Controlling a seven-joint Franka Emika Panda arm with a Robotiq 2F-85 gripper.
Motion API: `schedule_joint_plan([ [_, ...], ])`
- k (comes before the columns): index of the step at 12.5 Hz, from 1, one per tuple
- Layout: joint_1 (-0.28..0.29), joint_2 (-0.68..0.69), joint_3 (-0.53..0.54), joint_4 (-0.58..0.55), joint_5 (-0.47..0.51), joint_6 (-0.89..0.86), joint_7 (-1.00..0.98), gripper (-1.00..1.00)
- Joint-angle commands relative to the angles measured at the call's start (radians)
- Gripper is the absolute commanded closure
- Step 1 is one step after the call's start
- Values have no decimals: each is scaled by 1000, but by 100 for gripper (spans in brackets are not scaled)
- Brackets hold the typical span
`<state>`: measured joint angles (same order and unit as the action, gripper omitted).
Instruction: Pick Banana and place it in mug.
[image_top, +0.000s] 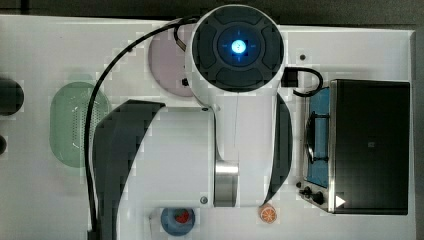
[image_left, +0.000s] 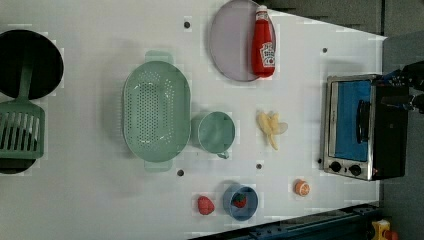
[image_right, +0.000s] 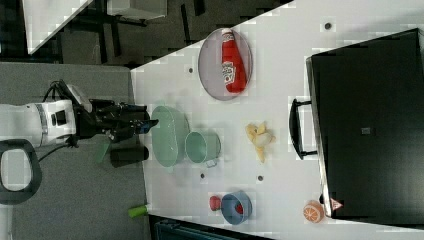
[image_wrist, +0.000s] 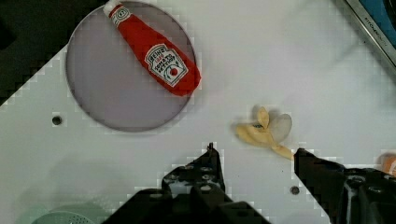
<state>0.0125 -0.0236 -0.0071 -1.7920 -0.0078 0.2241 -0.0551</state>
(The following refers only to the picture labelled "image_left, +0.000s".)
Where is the peeled toy banana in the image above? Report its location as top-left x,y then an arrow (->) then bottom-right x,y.
257,112 -> 288,150

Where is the red toy strawberry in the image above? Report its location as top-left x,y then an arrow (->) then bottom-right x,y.
197,196 -> 215,215

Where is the black round object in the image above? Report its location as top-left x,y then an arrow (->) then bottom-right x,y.
0,158 -> 35,174

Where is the black round pan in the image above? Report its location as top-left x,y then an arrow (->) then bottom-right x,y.
0,30 -> 64,100

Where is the blue small cup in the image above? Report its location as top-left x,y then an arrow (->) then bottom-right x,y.
223,184 -> 258,221

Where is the toy strawberry in cup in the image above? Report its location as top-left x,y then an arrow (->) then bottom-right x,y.
231,193 -> 247,208

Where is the black toaster oven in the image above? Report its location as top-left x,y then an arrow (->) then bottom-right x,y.
323,74 -> 409,181

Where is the green perforated colander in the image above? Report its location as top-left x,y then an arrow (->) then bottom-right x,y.
123,50 -> 191,172

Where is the grey round plate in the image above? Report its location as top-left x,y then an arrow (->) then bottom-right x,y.
209,0 -> 276,82

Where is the green mug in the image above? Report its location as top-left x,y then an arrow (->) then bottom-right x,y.
191,111 -> 236,159

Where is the red ketchup bottle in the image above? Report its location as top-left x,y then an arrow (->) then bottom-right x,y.
251,5 -> 275,78

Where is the toy orange half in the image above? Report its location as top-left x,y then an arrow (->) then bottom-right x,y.
294,180 -> 310,197

